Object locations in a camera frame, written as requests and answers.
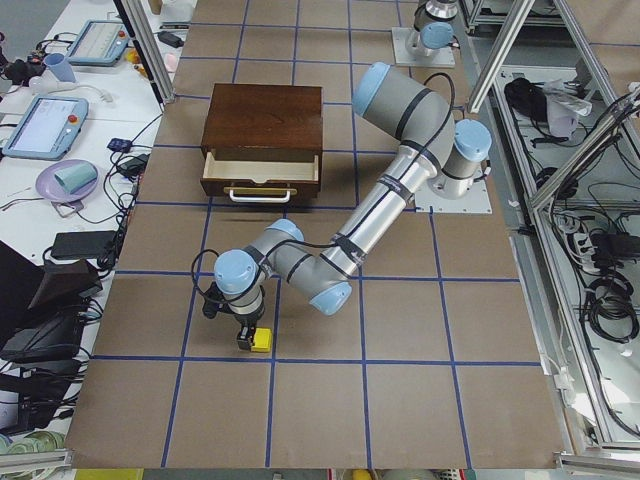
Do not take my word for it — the light blue cup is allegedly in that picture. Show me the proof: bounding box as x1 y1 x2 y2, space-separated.
44 52 76 83

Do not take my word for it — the upper blue teach pendant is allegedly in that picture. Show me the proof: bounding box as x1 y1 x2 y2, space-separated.
67 20 130 67

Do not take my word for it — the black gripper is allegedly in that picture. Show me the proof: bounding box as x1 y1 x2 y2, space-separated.
234 305 265 351

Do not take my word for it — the black power adapter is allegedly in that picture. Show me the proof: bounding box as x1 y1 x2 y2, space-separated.
50 230 116 260

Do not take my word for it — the teal cup on plate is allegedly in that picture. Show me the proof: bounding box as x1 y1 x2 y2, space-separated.
54 160 97 194

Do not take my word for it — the dark wooden drawer cabinet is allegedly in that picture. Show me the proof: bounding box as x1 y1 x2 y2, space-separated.
201 83 323 151

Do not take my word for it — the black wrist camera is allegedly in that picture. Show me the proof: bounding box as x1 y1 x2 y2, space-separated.
202 281 224 319

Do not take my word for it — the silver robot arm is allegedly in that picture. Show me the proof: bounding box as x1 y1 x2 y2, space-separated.
202 62 492 351
405 0 458 57

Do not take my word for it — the purple plate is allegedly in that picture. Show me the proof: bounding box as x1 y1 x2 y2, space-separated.
35 159 98 203

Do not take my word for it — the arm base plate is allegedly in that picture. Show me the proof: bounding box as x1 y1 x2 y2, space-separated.
391 27 455 68
414 167 492 215

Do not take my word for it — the aluminium frame post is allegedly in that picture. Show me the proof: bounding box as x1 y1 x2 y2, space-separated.
113 0 175 105

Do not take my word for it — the yellow block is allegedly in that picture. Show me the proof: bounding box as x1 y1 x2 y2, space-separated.
250 328 273 353

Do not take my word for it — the lower blue teach pendant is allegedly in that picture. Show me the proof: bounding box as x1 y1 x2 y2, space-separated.
2 95 89 161

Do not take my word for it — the blue teach pendant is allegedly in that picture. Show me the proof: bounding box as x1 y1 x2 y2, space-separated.
2 95 89 161
67 20 130 67

